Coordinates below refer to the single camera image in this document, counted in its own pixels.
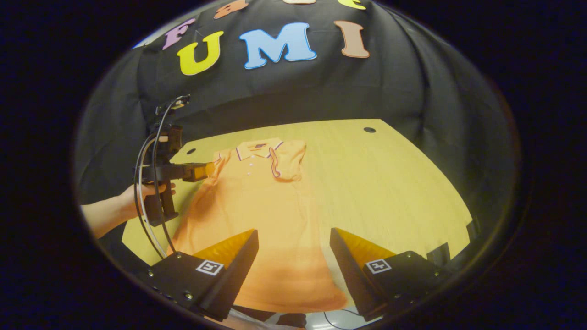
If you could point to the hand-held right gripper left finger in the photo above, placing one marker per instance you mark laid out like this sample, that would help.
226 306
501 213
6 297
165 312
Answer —
234 279

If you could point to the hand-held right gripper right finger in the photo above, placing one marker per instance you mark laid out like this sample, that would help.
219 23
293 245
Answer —
348 275

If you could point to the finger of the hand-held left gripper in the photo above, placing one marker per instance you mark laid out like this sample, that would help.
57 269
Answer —
197 172

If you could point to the orange T-shirt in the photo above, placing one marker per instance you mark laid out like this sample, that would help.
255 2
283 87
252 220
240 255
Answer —
257 206

